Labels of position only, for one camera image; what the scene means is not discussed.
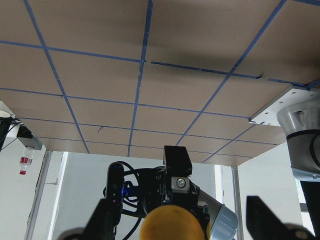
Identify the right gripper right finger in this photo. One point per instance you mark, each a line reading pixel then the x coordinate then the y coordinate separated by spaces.
pixel 263 224

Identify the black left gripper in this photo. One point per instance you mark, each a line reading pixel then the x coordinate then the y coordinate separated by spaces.
pixel 170 185

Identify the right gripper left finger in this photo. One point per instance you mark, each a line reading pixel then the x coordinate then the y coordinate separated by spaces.
pixel 101 225

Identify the yellow push button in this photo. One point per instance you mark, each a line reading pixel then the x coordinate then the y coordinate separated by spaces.
pixel 173 222

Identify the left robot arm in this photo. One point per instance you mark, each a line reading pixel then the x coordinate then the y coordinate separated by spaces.
pixel 302 128

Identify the plastic water bottle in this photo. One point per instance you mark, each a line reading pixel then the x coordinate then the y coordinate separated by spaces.
pixel 26 159

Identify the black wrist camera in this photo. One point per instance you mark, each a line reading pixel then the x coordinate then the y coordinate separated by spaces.
pixel 115 184

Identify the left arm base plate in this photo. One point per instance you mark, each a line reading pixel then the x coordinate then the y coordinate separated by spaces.
pixel 267 115

